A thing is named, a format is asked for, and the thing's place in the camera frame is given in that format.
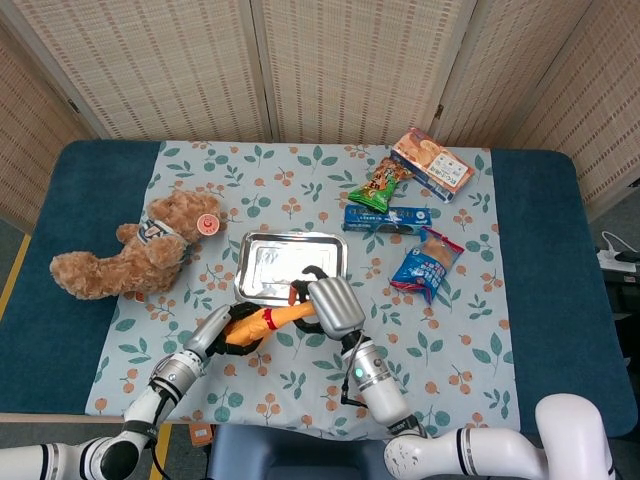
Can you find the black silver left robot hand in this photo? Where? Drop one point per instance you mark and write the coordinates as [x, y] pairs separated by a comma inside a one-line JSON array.
[[205, 332]]

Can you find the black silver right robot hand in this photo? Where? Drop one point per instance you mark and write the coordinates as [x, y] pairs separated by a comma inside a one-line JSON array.
[[337, 305]]

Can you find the yellow rubber chicken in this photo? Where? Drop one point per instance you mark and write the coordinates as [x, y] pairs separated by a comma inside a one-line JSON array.
[[250, 327]]

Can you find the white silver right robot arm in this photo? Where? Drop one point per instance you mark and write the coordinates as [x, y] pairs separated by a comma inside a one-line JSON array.
[[385, 395]]

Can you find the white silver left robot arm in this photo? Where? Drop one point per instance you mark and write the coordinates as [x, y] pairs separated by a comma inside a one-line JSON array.
[[145, 405]]

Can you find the silver metal tray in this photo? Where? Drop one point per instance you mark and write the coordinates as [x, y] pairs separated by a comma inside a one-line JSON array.
[[270, 260]]

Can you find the blue bread snack packet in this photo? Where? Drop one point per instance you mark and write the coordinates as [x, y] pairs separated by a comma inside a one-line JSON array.
[[425, 270]]

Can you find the brown teddy bear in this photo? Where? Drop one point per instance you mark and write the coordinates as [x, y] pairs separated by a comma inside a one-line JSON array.
[[145, 255]]

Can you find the blue cookie box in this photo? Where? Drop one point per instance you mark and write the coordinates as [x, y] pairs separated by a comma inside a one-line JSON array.
[[385, 219]]

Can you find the small orange tag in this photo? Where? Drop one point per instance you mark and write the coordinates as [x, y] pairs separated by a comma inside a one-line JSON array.
[[201, 434]]

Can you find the floral leaf print tablecloth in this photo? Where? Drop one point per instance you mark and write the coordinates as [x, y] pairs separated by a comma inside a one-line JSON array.
[[440, 350]]

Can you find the green snack bag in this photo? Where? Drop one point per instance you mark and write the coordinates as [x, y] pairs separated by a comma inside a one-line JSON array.
[[380, 187]]

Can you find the dark blue padded seat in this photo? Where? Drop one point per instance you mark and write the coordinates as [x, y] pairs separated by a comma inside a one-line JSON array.
[[300, 457]]

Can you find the orange white biscuit box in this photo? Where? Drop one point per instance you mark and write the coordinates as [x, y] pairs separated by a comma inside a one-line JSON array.
[[435, 162]]

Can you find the beige woven folding screen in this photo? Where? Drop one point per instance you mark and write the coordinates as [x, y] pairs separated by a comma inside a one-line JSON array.
[[350, 65]]

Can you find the white power strip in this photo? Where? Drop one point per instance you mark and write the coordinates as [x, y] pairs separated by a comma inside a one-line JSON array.
[[612, 260]]

